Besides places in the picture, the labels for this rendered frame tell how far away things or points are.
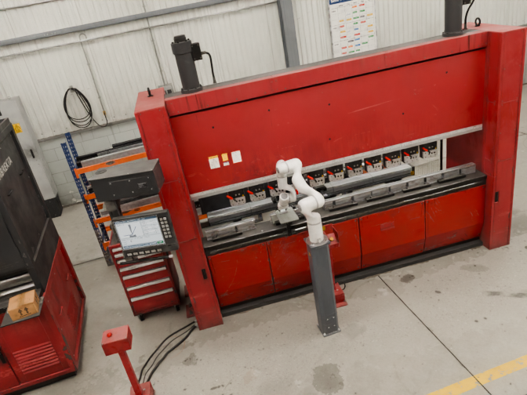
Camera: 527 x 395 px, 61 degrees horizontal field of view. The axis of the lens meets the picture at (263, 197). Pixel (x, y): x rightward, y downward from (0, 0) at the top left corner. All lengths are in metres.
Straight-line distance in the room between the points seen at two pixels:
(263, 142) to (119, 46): 4.45
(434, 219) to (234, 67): 4.74
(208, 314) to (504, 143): 3.39
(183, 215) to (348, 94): 1.87
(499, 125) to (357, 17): 4.74
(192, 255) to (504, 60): 3.36
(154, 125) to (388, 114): 2.18
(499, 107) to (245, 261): 2.83
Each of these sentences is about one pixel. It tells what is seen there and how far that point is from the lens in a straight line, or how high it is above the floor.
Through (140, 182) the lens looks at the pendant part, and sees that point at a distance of 3.54.
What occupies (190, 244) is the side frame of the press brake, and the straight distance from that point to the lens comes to 4.25.
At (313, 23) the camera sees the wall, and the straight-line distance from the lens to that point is 8.77.
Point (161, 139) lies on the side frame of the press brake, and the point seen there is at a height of 2.03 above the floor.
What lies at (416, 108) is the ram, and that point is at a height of 1.72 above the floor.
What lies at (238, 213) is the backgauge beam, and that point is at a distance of 4.70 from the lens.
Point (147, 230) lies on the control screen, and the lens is 3.70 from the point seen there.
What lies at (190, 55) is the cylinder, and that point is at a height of 2.60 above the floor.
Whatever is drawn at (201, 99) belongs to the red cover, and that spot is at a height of 2.24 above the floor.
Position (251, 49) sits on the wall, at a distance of 8.42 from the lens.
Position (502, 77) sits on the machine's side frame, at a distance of 4.83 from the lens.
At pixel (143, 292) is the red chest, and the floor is 0.38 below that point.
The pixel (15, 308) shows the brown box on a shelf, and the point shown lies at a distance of 4.15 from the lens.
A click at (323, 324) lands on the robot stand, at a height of 0.14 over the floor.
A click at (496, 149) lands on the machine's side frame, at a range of 5.04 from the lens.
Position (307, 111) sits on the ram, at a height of 1.93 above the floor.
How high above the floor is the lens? 3.09
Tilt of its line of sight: 26 degrees down
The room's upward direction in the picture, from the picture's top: 11 degrees counter-clockwise
